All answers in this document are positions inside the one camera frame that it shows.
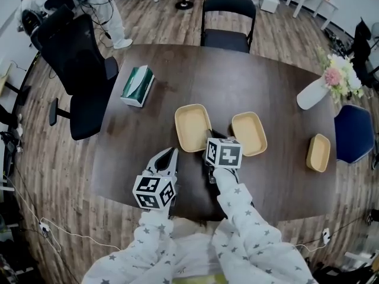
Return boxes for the small wooden desk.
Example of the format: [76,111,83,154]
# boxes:
[0,62,32,100]

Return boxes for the pink white flower bouquet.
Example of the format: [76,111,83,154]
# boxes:
[316,44,365,104]

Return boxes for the white vase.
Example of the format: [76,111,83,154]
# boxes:
[296,76,330,111]

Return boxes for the green white tissue box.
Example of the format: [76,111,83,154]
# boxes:
[120,64,156,108]

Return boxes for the white cable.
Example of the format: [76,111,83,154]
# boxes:
[11,164,122,253]

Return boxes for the person's left forearm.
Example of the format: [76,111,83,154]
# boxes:
[82,210,178,284]

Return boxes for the small white cabinet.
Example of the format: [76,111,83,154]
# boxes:
[259,0,281,13]

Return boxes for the blue chair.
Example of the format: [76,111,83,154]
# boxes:
[333,104,377,164]

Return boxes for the black office chair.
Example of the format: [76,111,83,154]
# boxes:
[348,16,379,90]
[37,5,119,141]

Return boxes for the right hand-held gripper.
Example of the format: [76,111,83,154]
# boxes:
[203,130,243,186]

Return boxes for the beige tray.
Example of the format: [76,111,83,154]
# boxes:
[306,133,332,173]
[230,112,268,157]
[174,104,213,154]

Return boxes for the black folding chair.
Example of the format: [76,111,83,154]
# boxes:
[200,0,257,54]

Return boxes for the person's right forearm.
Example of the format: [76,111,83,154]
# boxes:
[211,167,314,284]

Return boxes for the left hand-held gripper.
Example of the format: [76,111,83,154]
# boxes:
[132,147,179,212]

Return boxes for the person's torso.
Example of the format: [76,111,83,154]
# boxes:
[171,217,226,284]

